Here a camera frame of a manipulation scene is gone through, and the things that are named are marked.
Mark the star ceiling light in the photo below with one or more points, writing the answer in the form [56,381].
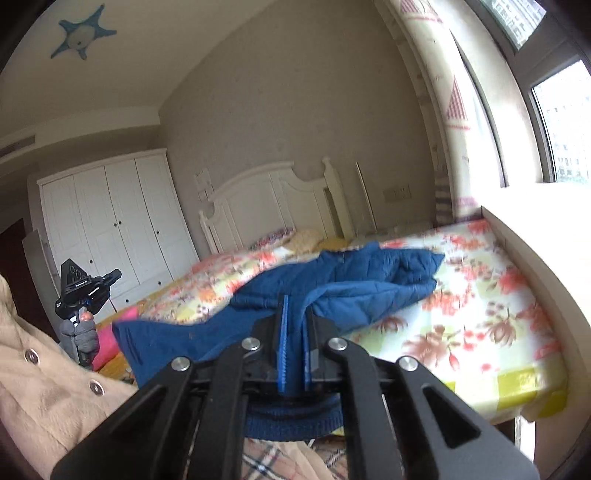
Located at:
[83,34]

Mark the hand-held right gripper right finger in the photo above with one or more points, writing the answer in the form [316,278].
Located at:
[308,364]

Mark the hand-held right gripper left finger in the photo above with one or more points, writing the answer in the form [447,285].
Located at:
[282,350]

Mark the white bed headboard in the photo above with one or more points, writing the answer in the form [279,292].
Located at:
[258,203]

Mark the white nightstand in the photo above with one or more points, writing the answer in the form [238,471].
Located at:
[401,229]

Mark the printed curtain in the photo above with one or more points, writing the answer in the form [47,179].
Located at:
[438,92]

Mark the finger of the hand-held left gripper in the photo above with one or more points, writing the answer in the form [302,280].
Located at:
[111,278]

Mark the window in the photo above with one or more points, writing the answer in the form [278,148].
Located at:
[568,129]

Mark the ceiling air vent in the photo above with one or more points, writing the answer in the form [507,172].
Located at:
[16,146]

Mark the person's beige coat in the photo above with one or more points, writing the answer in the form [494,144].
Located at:
[46,406]

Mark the blue quilted jacket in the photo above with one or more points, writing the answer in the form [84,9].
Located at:
[369,281]

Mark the white wardrobe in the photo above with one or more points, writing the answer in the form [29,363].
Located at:
[115,221]

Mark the white stick lamp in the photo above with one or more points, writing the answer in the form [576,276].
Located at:
[362,194]

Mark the white wall notice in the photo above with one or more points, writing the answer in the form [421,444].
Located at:
[203,180]

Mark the patterned cushion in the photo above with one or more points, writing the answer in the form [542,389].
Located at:
[274,237]

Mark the window sill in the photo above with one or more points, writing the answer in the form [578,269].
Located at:
[545,221]

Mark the cream pillow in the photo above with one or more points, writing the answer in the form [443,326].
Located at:
[307,240]

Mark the dark door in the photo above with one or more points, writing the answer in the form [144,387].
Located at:
[14,258]

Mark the pink pillow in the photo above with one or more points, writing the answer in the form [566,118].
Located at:
[107,344]

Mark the person's left hand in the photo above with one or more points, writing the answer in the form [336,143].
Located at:
[85,339]

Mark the plaid cloth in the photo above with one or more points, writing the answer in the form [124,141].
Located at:
[268,461]

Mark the yellow pillow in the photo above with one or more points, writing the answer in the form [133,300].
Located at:
[334,242]

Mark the wall socket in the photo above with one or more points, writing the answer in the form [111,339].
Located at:
[399,193]

